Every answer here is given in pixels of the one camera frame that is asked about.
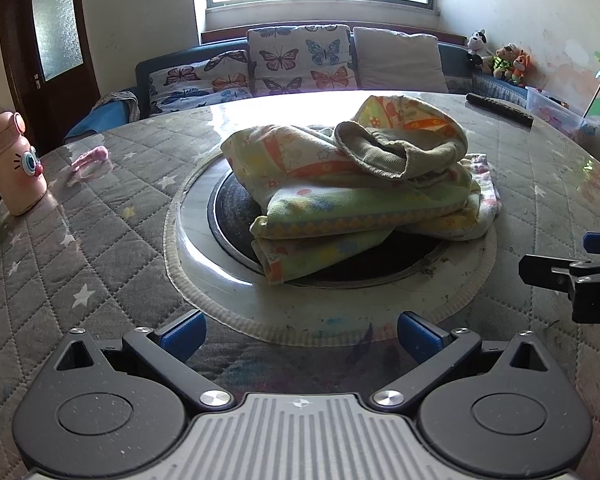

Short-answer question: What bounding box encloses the clear plastic box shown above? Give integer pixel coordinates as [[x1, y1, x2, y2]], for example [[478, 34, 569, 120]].
[[525, 85, 600, 142]]

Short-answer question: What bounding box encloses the dark wooden glass door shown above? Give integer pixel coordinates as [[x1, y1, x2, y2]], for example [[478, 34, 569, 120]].
[[0, 0, 101, 137]]

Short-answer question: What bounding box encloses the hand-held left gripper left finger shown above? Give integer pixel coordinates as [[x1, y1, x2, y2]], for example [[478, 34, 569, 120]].
[[52, 309, 236, 411]]

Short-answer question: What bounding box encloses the blue blanket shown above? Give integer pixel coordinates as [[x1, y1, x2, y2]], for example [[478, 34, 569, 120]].
[[64, 100, 131, 143]]

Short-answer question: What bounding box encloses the black remote control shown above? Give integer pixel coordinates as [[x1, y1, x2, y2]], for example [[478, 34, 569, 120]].
[[466, 92, 536, 129]]

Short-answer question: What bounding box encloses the white floral cloth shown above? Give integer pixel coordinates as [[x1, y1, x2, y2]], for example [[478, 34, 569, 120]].
[[460, 154, 503, 241]]

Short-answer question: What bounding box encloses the orange tiger plush toy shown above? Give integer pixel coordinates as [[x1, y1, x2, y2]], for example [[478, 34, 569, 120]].
[[510, 52, 534, 87]]

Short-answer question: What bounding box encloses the panda plush toy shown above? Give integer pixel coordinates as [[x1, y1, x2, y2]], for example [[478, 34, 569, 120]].
[[466, 29, 489, 70]]

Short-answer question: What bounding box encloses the plain white cushion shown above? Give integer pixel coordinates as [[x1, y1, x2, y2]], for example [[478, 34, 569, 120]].
[[352, 26, 449, 94]]

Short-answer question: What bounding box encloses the colourful patterned shirt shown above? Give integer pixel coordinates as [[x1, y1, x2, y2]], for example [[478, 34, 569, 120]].
[[220, 94, 483, 286]]

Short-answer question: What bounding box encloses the square butterfly cushion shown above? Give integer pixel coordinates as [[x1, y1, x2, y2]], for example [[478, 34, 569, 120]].
[[246, 25, 354, 97]]

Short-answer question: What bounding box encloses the bear plush toy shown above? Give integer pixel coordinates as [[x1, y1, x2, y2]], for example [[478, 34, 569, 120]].
[[489, 43, 521, 81]]

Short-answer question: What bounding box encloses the dark blue sofa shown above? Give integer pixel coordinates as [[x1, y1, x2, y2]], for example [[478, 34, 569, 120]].
[[62, 25, 531, 143]]

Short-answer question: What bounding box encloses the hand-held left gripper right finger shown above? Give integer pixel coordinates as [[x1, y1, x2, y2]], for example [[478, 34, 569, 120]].
[[369, 311, 551, 411]]

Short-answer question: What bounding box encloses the wide butterfly cushion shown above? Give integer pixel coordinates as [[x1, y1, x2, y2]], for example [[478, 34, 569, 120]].
[[147, 50, 254, 116]]

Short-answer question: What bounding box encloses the grey cloth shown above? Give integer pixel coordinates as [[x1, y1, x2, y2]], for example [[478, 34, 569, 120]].
[[91, 90, 142, 122]]

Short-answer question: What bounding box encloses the black round turntable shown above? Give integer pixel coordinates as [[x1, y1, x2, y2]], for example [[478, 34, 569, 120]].
[[172, 160, 498, 342]]

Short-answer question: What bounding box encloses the small pink cloth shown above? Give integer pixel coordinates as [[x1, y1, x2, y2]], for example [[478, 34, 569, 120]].
[[70, 146, 110, 173]]

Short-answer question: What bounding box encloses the pink cartoon face bottle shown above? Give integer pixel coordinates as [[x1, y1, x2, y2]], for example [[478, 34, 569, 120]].
[[0, 111, 48, 217]]

